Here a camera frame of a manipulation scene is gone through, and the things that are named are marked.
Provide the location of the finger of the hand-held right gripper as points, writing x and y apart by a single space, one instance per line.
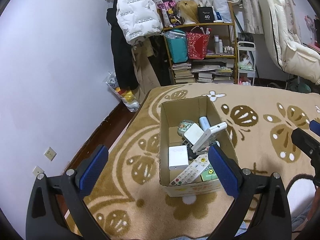
306 142
315 125

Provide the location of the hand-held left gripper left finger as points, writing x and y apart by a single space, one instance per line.
93 171

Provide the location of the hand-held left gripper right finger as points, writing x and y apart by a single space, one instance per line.
223 172

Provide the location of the green white packet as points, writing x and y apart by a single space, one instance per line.
209 172

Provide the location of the white remote control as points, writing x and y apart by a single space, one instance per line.
192 171

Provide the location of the white box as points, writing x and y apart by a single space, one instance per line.
208 137

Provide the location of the white power adapter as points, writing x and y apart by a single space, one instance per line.
178 157

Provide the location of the white rounded square case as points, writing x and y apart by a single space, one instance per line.
193 133

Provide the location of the light blue tube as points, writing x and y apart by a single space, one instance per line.
204 123

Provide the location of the round cartoon print tin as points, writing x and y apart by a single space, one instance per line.
185 128

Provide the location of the brown cardboard box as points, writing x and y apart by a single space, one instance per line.
175 115

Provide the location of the person's right forearm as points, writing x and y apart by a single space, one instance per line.
314 210

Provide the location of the clear plastic bag with goods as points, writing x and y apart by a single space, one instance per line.
123 97

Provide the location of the pink items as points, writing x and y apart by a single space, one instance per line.
245 82

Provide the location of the light green packet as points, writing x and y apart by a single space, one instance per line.
245 66

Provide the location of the white brown cat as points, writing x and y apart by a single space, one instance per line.
244 57

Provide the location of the cream padded chair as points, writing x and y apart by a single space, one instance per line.
287 30

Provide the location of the pile of magazines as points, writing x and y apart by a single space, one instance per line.
215 72

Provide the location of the pink ornament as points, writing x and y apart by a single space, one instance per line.
312 23

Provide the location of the white metal cart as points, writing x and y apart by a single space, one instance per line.
246 44

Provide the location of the stack of books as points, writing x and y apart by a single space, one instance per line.
183 73

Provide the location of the beige hanging trousers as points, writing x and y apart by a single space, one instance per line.
145 75

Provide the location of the black hanging coat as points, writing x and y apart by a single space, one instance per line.
122 62

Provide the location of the dark picture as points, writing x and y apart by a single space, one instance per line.
245 37

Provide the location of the row of small bottles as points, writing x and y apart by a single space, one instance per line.
229 50

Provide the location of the short white bottle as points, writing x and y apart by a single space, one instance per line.
220 47

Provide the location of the black hanging garment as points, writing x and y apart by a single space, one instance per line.
160 62

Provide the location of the tall white bottle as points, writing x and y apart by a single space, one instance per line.
216 45

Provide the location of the red patterned gift bag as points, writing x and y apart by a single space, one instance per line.
197 43

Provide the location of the teal bag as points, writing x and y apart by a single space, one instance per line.
177 47

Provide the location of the cream patterned curtain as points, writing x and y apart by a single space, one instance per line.
250 5

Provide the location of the yellow wooden shelf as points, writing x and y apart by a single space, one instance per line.
200 24

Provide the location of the white plastic bag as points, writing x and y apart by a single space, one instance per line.
221 5

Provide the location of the black box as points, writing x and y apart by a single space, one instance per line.
206 14

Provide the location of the white puffer jacket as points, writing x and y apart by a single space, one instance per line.
135 12

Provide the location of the blonde wig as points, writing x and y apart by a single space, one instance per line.
188 11

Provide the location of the purple patterned bag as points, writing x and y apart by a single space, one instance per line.
170 10

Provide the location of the white wall socket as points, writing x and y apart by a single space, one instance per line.
50 153
38 171

